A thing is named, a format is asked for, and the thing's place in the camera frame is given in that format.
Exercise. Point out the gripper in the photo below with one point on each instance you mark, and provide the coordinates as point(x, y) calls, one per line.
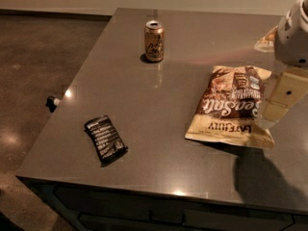
point(293, 40)

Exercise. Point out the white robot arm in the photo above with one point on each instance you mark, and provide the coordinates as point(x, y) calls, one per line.
point(289, 43)

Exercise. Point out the brown Late July chip bag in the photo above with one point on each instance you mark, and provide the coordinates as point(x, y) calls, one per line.
point(228, 109)

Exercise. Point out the small clear plastic wrapper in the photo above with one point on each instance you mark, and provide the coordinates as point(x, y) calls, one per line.
point(266, 43)

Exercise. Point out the gold soda can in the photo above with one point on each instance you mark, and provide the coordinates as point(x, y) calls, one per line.
point(154, 40)

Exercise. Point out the black snack packet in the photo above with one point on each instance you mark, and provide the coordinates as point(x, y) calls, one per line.
point(107, 142)

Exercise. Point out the dark cabinet drawer front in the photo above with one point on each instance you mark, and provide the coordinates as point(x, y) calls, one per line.
point(140, 212)

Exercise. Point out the black and white floor object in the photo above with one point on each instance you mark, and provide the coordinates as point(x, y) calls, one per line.
point(52, 103)

